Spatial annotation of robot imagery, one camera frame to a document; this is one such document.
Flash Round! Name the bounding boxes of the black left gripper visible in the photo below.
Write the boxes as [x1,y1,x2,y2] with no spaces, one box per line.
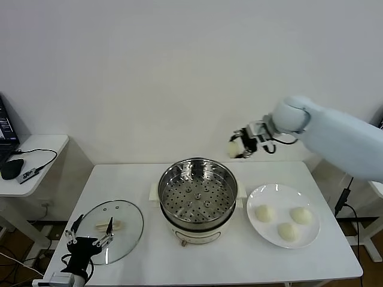
[63,213,115,274]

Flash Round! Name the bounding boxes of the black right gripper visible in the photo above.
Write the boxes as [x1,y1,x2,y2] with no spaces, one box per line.
[229,126,260,159]

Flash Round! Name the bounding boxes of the white steamed baozi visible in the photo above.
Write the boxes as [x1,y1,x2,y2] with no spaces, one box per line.
[228,141,247,159]
[254,204,275,224]
[276,222,301,242]
[290,207,313,225]

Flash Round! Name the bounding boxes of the glass lid with cream handle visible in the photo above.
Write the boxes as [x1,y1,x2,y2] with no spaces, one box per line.
[76,199,145,265]

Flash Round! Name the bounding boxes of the perforated stainless steamer basket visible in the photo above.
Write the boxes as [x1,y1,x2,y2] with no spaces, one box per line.
[157,157,239,225]

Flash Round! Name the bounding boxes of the white side table with mouse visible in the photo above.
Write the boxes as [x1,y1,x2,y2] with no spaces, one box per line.
[0,134,96,249]

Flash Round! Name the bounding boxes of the white round plate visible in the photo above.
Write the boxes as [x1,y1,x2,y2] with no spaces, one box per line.
[246,184,321,249]

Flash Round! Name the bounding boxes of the black computer mouse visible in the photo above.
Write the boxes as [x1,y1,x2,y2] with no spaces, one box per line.
[1,158,25,180]

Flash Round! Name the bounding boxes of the cream electric cooking pot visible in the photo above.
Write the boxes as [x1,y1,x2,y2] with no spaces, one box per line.
[148,180,247,248]

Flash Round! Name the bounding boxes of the black laptop with dark screen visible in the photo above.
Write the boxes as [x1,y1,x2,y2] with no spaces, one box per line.
[0,92,21,170]

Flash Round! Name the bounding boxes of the white side table with label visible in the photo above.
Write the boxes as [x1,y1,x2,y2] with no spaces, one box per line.
[311,155,383,264]

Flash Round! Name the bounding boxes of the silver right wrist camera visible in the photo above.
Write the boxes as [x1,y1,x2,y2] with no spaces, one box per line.
[247,118,278,154]

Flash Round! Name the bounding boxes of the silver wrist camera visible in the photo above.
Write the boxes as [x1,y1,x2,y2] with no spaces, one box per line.
[247,118,278,154]
[32,271,75,285]

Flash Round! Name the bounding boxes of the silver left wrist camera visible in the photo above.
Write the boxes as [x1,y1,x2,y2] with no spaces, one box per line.
[32,271,75,285]

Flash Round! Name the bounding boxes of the thin black usb cable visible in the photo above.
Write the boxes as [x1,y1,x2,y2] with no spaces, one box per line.
[11,148,58,173]

